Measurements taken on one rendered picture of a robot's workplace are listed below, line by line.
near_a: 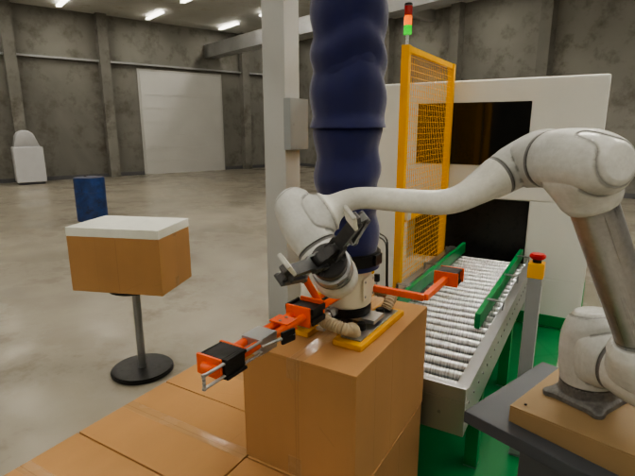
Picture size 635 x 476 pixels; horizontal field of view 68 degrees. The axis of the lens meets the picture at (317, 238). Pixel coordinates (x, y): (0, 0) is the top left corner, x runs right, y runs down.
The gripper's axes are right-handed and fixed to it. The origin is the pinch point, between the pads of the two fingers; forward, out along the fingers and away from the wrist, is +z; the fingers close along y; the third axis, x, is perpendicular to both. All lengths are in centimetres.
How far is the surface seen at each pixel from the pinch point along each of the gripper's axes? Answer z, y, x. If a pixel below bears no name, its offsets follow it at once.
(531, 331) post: -160, -63, -50
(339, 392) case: -62, 17, -21
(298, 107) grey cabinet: -171, -49, 125
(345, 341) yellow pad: -72, 8, -10
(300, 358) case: -65, 21, -7
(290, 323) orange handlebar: -51, 17, 1
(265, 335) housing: -43.2, 22.9, 0.7
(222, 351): -32.7, 31.4, 1.5
